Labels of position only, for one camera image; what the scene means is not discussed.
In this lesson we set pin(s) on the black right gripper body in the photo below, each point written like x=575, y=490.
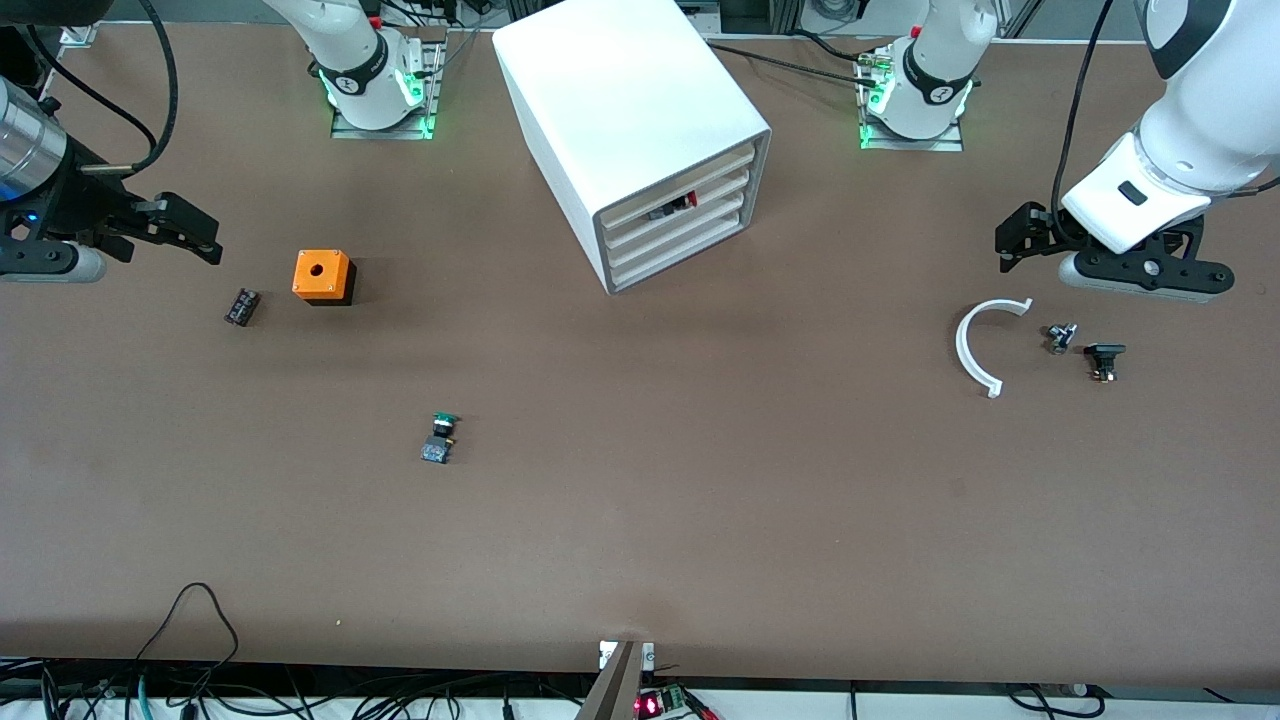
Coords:
x=88, y=207

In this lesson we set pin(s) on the green push button switch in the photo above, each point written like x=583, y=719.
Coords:
x=437, y=445

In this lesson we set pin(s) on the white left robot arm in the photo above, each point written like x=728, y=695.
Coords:
x=1200, y=130

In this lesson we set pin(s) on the small black terminal block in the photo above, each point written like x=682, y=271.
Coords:
x=242, y=307

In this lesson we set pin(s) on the white curved plastic arc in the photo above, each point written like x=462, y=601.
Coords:
x=962, y=350

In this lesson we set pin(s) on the circuit board with red display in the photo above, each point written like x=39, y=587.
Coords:
x=650, y=705

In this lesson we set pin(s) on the small silver black switch part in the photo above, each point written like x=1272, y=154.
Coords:
x=1060, y=338

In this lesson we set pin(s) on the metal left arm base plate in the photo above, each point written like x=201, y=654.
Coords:
x=915, y=145

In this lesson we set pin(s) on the orange button enclosure box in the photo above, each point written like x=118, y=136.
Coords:
x=320, y=272

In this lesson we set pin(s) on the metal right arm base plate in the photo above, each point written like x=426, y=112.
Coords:
x=385, y=131

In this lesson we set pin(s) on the red push button switch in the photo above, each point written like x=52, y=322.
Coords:
x=672, y=209

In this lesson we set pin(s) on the white stand bracket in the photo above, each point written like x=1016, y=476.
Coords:
x=606, y=655

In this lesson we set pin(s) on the brown camera stand post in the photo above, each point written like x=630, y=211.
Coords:
x=615, y=690

